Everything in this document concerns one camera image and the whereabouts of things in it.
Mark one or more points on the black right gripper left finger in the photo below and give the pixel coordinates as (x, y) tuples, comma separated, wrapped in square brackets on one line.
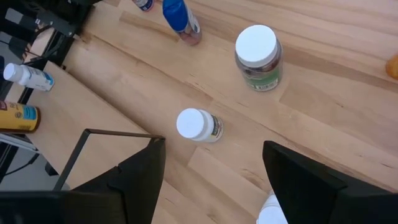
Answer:
[(140, 180)]

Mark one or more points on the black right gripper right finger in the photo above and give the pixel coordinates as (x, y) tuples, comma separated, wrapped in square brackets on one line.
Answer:
[(298, 186)]

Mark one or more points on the white bottle printed label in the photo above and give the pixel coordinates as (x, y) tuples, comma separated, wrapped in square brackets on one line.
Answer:
[(190, 124)]

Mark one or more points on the clear bottle green label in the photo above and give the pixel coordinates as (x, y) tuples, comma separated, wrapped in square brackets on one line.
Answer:
[(256, 43)]

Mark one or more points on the blue capped tall bottle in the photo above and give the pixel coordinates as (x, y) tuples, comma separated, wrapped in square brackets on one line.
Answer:
[(175, 14)]

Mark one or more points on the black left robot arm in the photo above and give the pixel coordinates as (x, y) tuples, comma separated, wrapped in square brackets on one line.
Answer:
[(62, 12)]

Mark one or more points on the plain white bottle white cap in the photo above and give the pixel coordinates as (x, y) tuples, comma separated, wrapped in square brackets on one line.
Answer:
[(269, 214)]

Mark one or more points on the yellow bottle yellow cap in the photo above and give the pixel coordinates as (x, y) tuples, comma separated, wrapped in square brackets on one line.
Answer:
[(15, 116)]

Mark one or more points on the white bottle blue label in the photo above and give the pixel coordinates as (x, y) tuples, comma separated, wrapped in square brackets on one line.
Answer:
[(31, 77)]

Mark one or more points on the orange pill bottle white cap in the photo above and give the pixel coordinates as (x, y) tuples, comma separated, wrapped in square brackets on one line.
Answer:
[(393, 67)]

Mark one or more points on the small blue bottle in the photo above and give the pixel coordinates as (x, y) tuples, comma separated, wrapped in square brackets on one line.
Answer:
[(143, 3)]

